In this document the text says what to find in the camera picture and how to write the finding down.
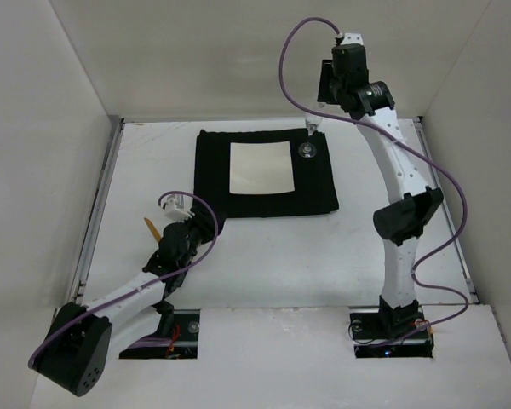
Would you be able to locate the aluminium table rail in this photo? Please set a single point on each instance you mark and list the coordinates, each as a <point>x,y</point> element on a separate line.
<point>473,296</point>
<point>82,265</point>

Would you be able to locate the left aluminium table rail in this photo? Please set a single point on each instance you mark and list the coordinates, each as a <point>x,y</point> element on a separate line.
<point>82,265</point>

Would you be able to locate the right aluminium table rail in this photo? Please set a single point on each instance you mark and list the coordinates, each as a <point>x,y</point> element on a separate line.
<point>473,296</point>

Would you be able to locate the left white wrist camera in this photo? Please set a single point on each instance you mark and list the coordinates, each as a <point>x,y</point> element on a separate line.
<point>175,210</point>

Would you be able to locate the clear wine glass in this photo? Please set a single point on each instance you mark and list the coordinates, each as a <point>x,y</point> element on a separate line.
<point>312,123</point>

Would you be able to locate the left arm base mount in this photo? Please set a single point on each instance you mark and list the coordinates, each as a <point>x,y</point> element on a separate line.
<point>175,338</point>

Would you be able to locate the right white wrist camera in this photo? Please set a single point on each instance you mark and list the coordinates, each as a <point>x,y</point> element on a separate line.
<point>349,38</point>

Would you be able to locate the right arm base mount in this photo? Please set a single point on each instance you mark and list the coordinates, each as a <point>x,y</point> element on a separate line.
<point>371,341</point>

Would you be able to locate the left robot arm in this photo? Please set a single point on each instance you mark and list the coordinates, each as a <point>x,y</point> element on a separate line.
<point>75,350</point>

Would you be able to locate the black cloth placemat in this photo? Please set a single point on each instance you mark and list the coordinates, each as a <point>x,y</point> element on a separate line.
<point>314,194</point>

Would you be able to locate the square white plate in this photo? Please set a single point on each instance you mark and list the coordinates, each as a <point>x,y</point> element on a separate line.
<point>261,168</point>

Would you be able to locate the gold knife green handle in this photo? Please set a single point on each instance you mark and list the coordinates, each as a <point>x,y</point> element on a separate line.
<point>153,230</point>

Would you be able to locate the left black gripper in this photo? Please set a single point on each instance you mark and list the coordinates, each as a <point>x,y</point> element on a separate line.
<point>209,221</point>

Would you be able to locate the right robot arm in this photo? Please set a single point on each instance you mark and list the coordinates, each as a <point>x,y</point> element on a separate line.
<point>412,202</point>

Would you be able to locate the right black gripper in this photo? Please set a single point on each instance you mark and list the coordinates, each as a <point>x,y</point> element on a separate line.
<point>324,81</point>

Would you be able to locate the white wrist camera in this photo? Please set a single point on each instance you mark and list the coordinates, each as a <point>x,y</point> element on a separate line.
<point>349,38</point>
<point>175,210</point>

